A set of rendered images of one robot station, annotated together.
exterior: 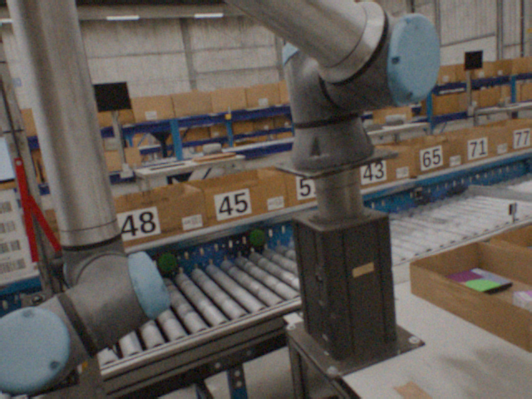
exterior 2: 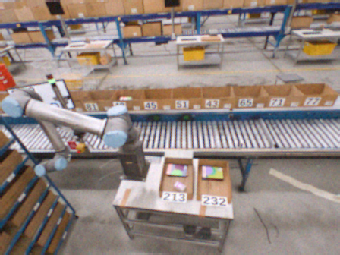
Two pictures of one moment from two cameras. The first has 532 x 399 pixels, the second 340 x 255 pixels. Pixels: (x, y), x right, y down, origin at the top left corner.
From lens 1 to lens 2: 1.43 m
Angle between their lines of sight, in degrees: 39
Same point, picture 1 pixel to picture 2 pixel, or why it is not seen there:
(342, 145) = not seen: hidden behind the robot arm
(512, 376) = (147, 199)
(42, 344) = (41, 171)
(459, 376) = (139, 193)
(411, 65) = (110, 143)
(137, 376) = (98, 153)
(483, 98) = not seen: outside the picture
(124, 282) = (53, 165)
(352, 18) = (93, 131)
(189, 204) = (135, 102)
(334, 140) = not seen: hidden behind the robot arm
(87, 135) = (51, 136)
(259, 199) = (160, 105)
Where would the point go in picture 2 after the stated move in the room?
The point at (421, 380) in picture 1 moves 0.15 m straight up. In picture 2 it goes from (133, 190) to (129, 180)
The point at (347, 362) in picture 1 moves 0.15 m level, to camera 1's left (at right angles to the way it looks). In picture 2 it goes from (126, 177) to (114, 171)
